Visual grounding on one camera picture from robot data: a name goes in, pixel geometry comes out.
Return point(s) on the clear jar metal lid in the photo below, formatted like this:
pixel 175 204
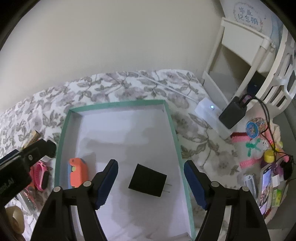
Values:
pixel 27 201

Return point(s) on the pink crochet mat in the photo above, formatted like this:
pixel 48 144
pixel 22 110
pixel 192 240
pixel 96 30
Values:
pixel 249 150

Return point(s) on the yellow small bottle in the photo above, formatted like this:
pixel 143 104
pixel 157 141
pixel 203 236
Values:
pixel 269 156

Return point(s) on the floral fleece blanket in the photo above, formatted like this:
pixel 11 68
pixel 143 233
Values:
pixel 46 111

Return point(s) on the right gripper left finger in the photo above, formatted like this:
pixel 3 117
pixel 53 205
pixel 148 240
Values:
pixel 55 220

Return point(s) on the smartphone with lit screen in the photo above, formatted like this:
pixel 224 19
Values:
pixel 265 184

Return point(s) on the orange foam puzzle piece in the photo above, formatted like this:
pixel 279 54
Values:
pixel 78 172

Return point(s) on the pink smart watch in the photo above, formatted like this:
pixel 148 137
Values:
pixel 40 175

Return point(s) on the teal cardboard tray box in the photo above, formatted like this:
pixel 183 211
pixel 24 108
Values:
pixel 132 133

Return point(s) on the framed embroidered sign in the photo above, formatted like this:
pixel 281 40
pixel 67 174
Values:
pixel 254 14

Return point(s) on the white power strip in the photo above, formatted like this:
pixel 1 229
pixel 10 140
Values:
pixel 209 112

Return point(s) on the gold rectangular lighter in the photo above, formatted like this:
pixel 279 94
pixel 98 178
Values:
pixel 35 135

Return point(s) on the white plastic shelf rack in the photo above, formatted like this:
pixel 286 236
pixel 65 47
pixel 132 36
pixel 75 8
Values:
pixel 238 54

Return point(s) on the silver metal clip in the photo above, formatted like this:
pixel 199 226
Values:
pixel 249 181

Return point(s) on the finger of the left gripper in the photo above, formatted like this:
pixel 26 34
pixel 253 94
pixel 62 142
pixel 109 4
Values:
pixel 15 167

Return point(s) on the white lattice basket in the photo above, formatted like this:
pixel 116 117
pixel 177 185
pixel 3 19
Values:
pixel 278 89

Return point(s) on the black multiport charger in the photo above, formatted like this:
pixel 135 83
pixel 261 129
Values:
pixel 233 113

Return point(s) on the blue round sticker tin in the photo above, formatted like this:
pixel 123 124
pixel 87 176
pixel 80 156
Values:
pixel 255 127

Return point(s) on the green small box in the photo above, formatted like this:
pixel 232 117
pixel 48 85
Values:
pixel 276 198

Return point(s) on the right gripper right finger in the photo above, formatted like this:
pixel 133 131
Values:
pixel 246 221

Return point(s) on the beige tape roll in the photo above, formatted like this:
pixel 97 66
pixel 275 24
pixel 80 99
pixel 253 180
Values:
pixel 16 219

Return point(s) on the black plug charger adapter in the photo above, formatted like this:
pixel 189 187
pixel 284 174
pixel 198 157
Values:
pixel 148 181

